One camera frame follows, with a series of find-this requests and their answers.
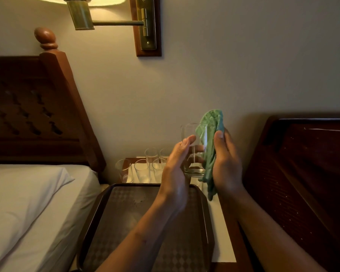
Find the person's left hand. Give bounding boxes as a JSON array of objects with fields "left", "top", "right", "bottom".
[{"left": 155, "top": 135, "right": 205, "bottom": 213}]

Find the person's right hand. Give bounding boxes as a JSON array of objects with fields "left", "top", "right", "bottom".
[{"left": 212, "top": 129, "right": 245, "bottom": 196}]

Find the clear drinking glass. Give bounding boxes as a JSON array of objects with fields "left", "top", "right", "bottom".
[
  {"left": 181, "top": 123, "right": 209, "bottom": 178},
  {"left": 134, "top": 159, "right": 151, "bottom": 184},
  {"left": 152, "top": 158, "right": 167, "bottom": 184},
  {"left": 144, "top": 147, "right": 159, "bottom": 165},
  {"left": 159, "top": 147, "right": 173, "bottom": 161},
  {"left": 115, "top": 159, "right": 134, "bottom": 184}
]

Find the green cleaning cloth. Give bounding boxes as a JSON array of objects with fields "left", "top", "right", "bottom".
[{"left": 195, "top": 109, "right": 225, "bottom": 202}]

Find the person's left forearm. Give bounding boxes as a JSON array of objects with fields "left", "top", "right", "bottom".
[{"left": 96, "top": 195, "right": 188, "bottom": 272}]

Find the person's right forearm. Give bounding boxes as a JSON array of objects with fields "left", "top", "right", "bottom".
[{"left": 222, "top": 186, "right": 327, "bottom": 272}]

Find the wooden nightstand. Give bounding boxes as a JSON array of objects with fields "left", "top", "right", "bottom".
[{"left": 121, "top": 158, "right": 254, "bottom": 272}]

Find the dark wooden cane headboard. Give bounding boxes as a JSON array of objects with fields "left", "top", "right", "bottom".
[{"left": 243, "top": 115, "right": 340, "bottom": 272}]

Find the brown plastic serving tray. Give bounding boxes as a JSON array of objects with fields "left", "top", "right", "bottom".
[{"left": 76, "top": 183, "right": 215, "bottom": 272}]

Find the wooden lamp mounting plate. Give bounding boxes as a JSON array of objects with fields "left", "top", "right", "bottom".
[{"left": 129, "top": 0, "right": 162, "bottom": 57}]

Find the white bed sheet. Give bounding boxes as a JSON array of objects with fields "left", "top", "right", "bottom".
[{"left": 0, "top": 164, "right": 102, "bottom": 272}]

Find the carved wooden bed headboard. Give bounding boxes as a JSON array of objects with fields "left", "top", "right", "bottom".
[{"left": 0, "top": 27, "right": 107, "bottom": 175}]

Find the white pillow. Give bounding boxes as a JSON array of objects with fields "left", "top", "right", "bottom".
[{"left": 0, "top": 164, "right": 75, "bottom": 265}]

